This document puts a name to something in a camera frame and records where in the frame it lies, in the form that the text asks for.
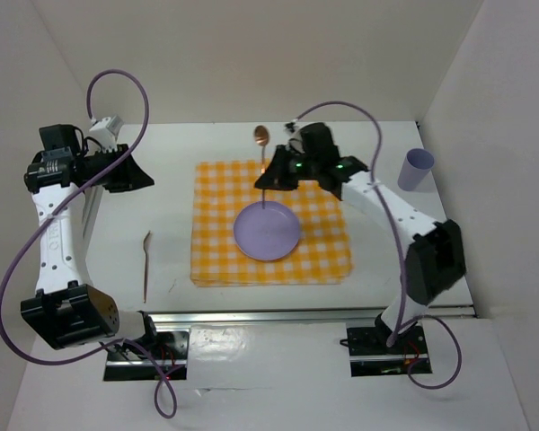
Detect purple plastic plate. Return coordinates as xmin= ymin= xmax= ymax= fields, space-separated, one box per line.
xmin=233 ymin=201 xmax=302 ymax=262

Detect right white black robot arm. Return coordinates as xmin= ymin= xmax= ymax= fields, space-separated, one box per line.
xmin=254 ymin=122 xmax=466 ymax=352

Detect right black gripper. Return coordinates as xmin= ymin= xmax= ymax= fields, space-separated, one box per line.
xmin=253 ymin=145 xmax=319 ymax=191

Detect aluminium rail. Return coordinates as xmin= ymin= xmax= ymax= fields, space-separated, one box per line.
xmin=82 ymin=186 xmax=104 ymax=249
xmin=143 ymin=304 xmax=477 ymax=326

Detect aluminium left side rail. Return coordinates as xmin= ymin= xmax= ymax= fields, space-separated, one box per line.
xmin=82 ymin=186 xmax=104 ymax=249

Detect copper fork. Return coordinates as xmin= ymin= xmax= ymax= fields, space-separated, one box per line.
xmin=142 ymin=231 xmax=152 ymax=303

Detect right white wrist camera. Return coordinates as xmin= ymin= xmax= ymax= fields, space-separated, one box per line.
xmin=284 ymin=119 xmax=304 ymax=153

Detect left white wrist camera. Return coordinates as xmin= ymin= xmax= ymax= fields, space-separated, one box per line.
xmin=89 ymin=115 xmax=123 ymax=152

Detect purple plastic cup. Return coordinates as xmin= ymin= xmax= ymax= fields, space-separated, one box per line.
xmin=397 ymin=148 xmax=435 ymax=191

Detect purple cable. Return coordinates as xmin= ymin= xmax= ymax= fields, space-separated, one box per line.
xmin=0 ymin=68 xmax=178 ymax=418
xmin=291 ymin=101 xmax=464 ymax=390

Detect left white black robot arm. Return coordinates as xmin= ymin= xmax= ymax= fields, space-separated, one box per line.
xmin=21 ymin=116 xmax=155 ymax=349

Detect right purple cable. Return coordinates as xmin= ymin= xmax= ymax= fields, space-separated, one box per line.
xmin=291 ymin=101 xmax=464 ymax=390

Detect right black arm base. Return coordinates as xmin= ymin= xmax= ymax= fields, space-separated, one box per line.
xmin=339 ymin=319 xmax=432 ymax=377

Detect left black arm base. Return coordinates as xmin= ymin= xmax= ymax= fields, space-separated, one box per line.
xmin=102 ymin=313 xmax=190 ymax=382

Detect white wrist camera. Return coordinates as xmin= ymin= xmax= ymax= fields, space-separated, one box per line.
xmin=284 ymin=119 xmax=304 ymax=153
xmin=89 ymin=115 xmax=123 ymax=152

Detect aluminium front rail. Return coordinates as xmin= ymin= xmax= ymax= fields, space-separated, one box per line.
xmin=143 ymin=304 xmax=477 ymax=326

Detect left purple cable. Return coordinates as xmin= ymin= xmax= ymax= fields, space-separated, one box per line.
xmin=0 ymin=68 xmax=178 ymax=418

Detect copper spoon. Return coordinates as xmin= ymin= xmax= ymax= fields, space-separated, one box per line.
xmin=252 ymin=124 xmax=271 ymax=212

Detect yellow white checkered cloth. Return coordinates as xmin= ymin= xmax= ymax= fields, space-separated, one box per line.
xmin=190 ymin=160 xmax=352 ymax=287

